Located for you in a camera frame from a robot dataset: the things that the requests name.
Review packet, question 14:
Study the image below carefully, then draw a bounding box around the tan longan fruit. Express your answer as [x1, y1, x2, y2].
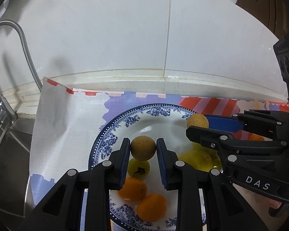
[187, 114, 209, 128]
[130, 136, 156, 161]

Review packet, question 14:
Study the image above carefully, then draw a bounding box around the small orange mandarin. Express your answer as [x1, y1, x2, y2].
[137, 193, 167, 222]

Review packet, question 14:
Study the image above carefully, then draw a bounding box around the small orange kumquat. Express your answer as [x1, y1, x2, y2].
[117, 177, 147, 202]

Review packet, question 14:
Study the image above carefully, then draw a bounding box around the green tomato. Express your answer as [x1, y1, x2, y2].
[127, 158, 151, 179]

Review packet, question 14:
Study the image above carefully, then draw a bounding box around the green apple back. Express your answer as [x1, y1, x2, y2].
[192, 142, 218, 156]

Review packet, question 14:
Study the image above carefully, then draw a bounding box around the steel kitchen sink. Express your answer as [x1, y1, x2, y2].
[0, 118, 34, 217]

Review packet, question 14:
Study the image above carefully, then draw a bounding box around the operator right hand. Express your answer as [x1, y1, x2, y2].
[266, 198, 282, 209]

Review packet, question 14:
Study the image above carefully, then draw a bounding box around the blue white porcelain plate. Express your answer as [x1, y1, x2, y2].
[89, 104, 194, 230]

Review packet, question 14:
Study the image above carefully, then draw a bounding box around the colourful patterned table mat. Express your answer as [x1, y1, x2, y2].
[29, 79, 289, 204]

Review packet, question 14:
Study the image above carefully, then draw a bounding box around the curved chrome faucet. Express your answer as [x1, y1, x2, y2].
[0, 20, 43, 91]

